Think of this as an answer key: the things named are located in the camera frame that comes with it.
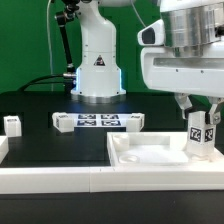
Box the black cable bundle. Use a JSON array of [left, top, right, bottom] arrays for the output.
[[18, 73, 74, 92]]

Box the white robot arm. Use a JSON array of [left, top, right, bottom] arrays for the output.
[[73, 0, 224, 125]]

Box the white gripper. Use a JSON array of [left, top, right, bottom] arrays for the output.
[[141, 46, 224, 125]]

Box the white square table top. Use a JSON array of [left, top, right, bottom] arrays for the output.
[[107, 132, 224, 167]]

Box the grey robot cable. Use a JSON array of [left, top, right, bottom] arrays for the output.
[[130, 0, 148, 29]]

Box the marker sheet with tags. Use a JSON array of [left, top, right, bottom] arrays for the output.
[[69, 113, 130, 127]]

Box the white thin cable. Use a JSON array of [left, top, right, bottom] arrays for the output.
[[46, 0, 55, 92]]

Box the white U-shaped fence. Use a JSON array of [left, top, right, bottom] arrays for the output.
[[0, 134, 224, 195]]

